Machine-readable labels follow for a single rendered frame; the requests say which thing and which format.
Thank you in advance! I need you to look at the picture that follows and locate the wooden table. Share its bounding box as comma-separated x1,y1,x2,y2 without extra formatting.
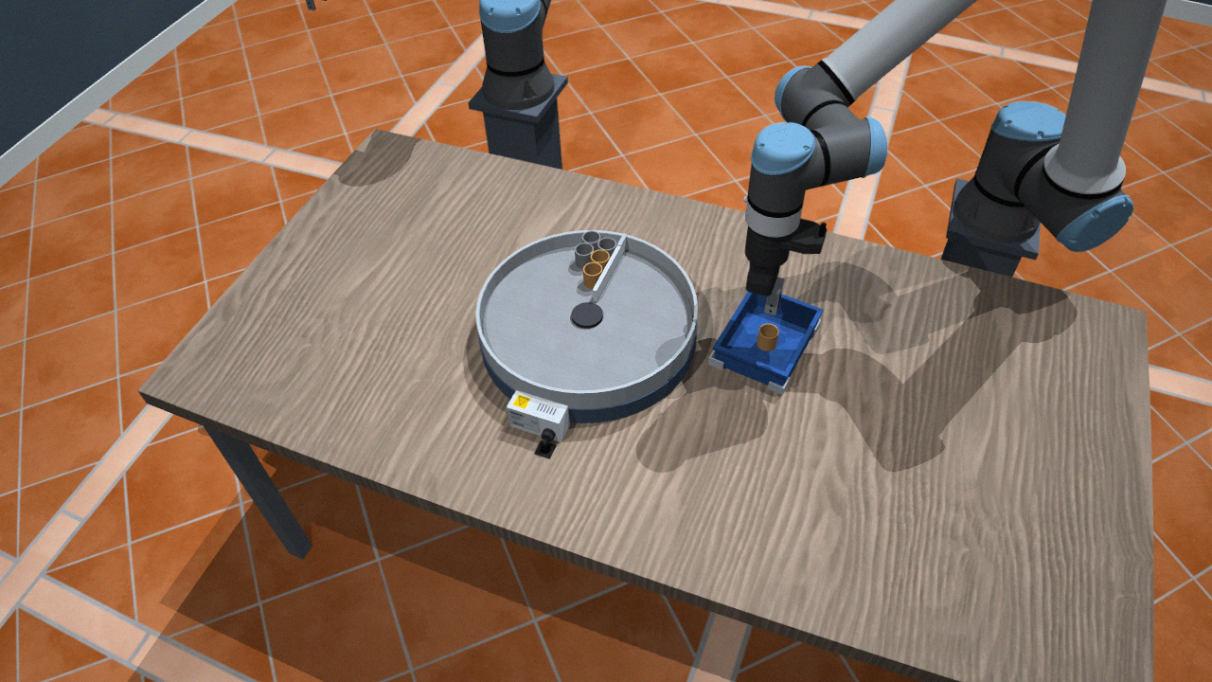
139,130,1158,682

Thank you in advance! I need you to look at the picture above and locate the grey turntable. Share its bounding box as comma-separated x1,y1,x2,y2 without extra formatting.
475,230,700,424

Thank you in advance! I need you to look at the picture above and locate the white control box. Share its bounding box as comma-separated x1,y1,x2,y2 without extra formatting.
507,390,570,462

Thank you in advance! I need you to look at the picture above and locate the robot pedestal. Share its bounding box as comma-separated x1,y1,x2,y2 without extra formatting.
942,175,1043,278
471,74,569,170

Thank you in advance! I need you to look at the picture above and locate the blue crate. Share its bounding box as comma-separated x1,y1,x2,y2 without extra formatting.
712,283,824,385

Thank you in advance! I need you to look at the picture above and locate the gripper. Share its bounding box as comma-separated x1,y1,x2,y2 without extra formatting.
745,230,791,316

